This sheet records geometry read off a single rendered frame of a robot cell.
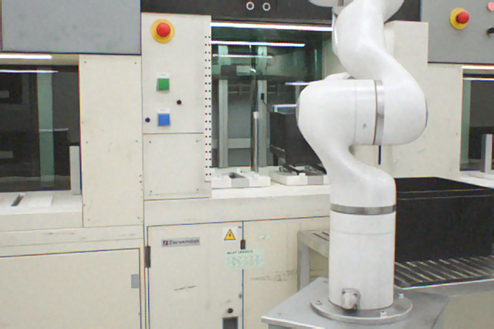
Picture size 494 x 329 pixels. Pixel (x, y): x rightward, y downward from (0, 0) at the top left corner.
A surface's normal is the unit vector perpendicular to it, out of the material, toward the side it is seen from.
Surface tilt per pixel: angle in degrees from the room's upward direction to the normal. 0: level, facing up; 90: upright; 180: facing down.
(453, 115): 90
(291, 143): 93
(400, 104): 74
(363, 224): 90
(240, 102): 90
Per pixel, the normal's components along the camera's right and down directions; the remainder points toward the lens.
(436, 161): 0.28, 0.10
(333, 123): -0.02, 0.18
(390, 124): -0.10, 0.41
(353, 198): -0.44, 0.07
